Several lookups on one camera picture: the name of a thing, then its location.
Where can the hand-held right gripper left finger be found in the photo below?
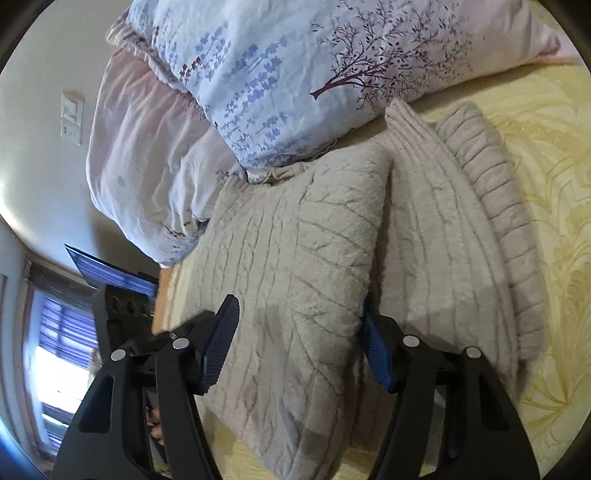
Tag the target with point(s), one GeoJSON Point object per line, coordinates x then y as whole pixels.
{"type": "Point", "coordinates": [220, 344]}

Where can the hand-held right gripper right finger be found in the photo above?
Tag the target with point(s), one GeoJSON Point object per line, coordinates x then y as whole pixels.
{"type": "Point", "coordinates": [376, 353]}

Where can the person's left hand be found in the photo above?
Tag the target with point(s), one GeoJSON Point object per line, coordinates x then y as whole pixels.
{"type": "Point", "coordinates": [156, 422]}

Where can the flat screen television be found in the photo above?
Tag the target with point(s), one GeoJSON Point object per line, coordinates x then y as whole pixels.
{"type": "Point", "coordinates": [115, 272]}

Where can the pink floral pillow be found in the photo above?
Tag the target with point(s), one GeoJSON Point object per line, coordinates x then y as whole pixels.
{"type": "Point", "coordinates": [147, 161]}

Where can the yellow patterned bedsheet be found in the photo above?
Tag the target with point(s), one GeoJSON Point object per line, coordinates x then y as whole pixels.
{"type": "Point", "coordinates": [558, 240]}

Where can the pale blue tree-print pillow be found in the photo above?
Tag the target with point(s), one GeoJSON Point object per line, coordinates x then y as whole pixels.
{"type": "Point", "coordinates": [300, 69]}

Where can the white wall socket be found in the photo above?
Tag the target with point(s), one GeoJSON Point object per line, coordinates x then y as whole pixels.
{"type": "Point", "coordinates": [70, 133]}

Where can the white wall switch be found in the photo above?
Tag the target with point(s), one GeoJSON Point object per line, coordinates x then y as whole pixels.
{"type": "Point", "coordinates": [73, 107]}

